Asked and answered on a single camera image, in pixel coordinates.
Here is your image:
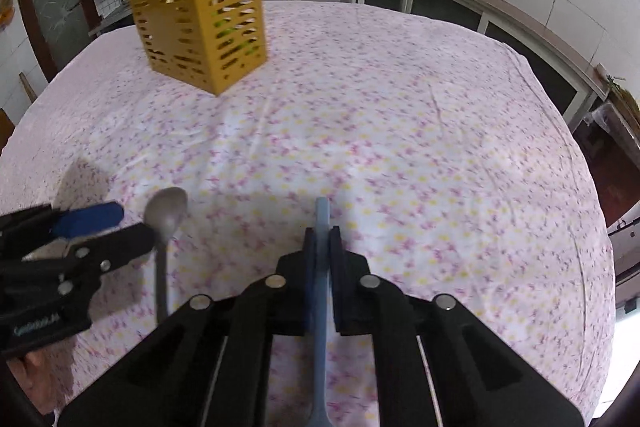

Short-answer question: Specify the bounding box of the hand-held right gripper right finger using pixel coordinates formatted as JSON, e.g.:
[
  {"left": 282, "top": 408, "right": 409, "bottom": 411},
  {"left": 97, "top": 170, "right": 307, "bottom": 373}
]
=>
[{"left": 327, "top": 225, "right": 583, "bottom": 427}]

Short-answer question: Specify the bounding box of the metal spoon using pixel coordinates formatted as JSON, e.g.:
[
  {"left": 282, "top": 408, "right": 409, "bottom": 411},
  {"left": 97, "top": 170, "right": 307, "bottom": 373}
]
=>
[{"left": 144, "top": 187, "right": 188, "bottom": 325}]

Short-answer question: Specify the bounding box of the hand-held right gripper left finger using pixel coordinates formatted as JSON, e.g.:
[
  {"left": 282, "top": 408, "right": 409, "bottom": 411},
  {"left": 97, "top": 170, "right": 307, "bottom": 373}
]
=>
[{"left": 57, "top": 227, "right": 318, "bottom": 427}]

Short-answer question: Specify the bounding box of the light blue plastic utensil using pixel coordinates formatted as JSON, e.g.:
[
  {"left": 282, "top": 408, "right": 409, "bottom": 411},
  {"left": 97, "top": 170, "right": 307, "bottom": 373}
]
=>
[{"left": 302, "top": 197, "right": 333, "bottom": 427}]

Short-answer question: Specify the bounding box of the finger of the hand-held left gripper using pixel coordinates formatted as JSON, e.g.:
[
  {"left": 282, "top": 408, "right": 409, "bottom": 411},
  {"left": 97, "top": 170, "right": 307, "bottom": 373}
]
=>
[
  {"left": 62, "top": 223, "right": 157, "bottom": 289},
  {"left": 0, "top": 201, "right": 125, "bottom": 240}
]

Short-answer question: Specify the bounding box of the cluttered side table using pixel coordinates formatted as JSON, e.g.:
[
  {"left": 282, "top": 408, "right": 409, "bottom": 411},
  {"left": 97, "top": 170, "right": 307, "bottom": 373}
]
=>
[{"left": 582, "top": 64, "right": 640, "bottom": 218}]

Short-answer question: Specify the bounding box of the floral tablecloth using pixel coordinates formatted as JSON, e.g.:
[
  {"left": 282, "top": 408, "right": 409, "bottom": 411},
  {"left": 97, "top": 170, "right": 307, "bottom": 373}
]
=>
[{"left": 0, "top": 0, "right": 616, "bottom": 427}]

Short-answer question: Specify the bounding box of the person's left hand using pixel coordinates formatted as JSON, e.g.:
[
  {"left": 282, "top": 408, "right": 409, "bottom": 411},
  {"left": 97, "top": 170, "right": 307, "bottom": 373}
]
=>
[{"left": 17, "top": 343, "right": 78, "bottom": 410}]

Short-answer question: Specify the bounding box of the yellow perforated utensil holder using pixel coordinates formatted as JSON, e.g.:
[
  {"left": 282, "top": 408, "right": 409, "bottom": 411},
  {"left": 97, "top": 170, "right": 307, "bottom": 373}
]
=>
[{"left": 125, "top": 0, "right": 268, "bottom": 96}]

